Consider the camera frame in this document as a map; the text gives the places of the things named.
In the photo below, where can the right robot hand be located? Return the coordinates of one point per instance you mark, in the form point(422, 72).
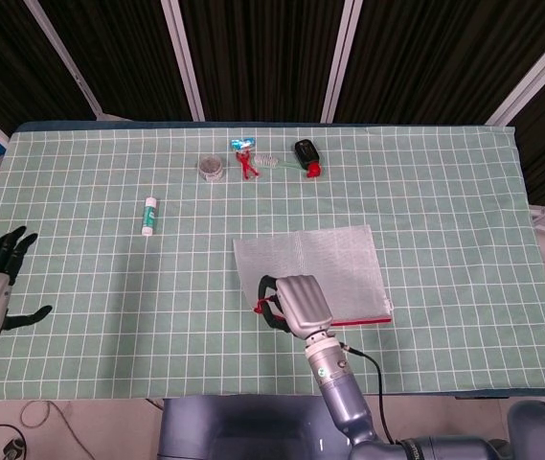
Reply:
point(303, 302)

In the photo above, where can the white mesh zipper pouch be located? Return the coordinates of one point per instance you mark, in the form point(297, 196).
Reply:
point(339, 259)

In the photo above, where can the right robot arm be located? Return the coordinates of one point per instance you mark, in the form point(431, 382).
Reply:
point(344, 402)

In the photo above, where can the green white grid tablecloth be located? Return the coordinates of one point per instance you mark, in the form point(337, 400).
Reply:
point(109, 311)

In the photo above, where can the blue-grey robot torso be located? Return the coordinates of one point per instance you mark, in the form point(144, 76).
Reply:
point(233, 426)

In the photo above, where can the blue and red clip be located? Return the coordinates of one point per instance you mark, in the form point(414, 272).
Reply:
point(244, 165)

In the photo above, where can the black bottle red cap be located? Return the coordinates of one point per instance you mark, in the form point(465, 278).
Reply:
point(305, 151)

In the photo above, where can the blue candy wrapper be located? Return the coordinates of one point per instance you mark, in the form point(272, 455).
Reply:
point(243, 143)

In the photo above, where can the green white glue stick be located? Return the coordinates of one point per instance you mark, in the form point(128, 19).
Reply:
point(150, 216)

